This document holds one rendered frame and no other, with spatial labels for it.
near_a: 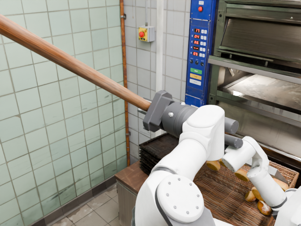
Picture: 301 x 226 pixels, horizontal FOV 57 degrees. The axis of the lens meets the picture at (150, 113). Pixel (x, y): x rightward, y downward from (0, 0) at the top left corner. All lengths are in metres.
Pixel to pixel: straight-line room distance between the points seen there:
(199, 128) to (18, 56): 1.50
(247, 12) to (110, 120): 1.43
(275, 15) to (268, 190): 0.92
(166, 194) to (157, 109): 0.37
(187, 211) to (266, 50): 1.29
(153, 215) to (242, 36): 1.37
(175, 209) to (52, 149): 1.87
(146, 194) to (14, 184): 1.82
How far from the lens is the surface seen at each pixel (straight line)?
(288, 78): 1.47
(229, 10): 1.72
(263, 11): 1.64
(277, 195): 1.05
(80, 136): 2.34
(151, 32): 2.06
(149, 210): 0.46
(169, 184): 0.44
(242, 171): 1.76
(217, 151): 0.67
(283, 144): 1.76
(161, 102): 0.76
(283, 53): 1.60
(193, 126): 0.59
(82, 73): 0.63
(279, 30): 1.63
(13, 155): 2.12
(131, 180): 1.97
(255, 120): 1.80
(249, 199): 1.84
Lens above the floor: 1.84
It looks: 27 degrees down
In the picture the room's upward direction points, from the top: straight up
